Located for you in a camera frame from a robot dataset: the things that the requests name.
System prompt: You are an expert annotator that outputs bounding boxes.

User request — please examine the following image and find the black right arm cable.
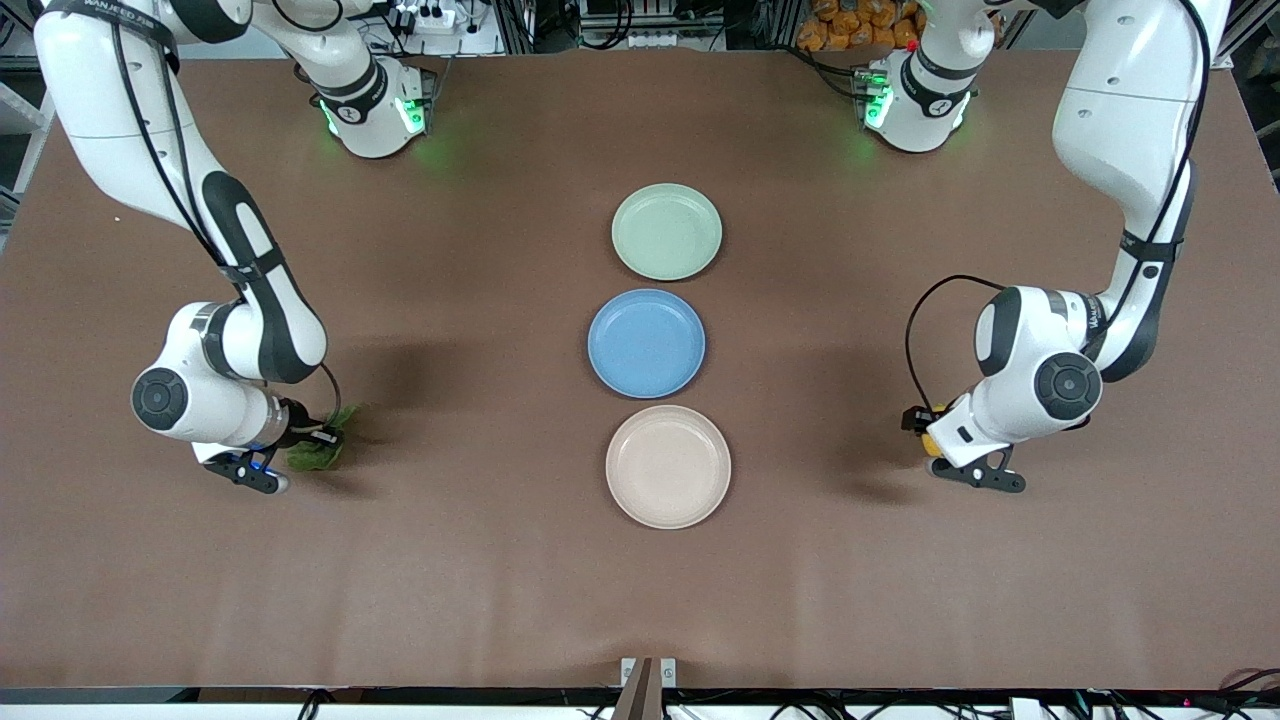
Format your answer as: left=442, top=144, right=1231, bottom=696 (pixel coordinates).
left=110, top=20, right=344, bottom=431

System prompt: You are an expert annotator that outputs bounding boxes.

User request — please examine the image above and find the blue plate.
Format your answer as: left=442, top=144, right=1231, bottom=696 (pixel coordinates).
left=587, top=289, right=707, bottom=400

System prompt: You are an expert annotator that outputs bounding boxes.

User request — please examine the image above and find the light green plate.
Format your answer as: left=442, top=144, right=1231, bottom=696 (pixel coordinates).
left=611, top=183, right=723, bottom=282

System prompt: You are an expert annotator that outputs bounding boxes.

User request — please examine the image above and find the beige plate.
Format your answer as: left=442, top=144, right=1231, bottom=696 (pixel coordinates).
left=605, top=404, right=732, bottom=530

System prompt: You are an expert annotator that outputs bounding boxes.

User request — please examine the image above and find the green lettuce leaf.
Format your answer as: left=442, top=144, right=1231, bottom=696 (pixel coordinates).
left=287, top=402, right=363, bottom=473

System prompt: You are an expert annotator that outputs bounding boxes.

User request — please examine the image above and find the bag of orange items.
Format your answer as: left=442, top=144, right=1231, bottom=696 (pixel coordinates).
left=797, top=0, right=926, bottom=53

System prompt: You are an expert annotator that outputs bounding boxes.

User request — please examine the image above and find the white power strip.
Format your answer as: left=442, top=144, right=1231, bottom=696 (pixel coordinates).
left=393, top=3, right=461, bottom=33

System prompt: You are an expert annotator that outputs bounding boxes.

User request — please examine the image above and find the aluminium frame profile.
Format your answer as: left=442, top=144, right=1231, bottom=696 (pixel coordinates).
left=1215, top=0, right=1280, bottom=73
left=0, top=0, right=46, bottom=73

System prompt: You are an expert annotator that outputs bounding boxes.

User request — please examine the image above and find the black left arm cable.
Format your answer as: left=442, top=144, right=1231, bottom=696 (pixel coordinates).
left=904, top=0, right=1211, bottom=413

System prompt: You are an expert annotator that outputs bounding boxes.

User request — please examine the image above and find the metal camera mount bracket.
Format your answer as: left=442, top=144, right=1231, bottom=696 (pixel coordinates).
left=620, top=657, right=678, bottom=720

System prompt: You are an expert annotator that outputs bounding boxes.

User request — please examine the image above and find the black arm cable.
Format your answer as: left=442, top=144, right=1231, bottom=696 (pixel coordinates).
left=904, top=0, right=1211, bottom=413
left=110, top=20, right=344, bottom=431

